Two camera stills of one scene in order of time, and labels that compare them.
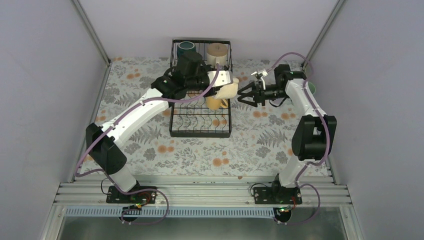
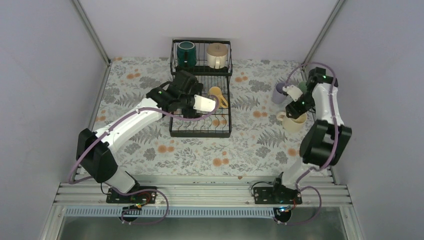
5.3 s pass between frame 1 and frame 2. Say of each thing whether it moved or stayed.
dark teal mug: stayed
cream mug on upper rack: stayed
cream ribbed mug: moved
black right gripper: moved
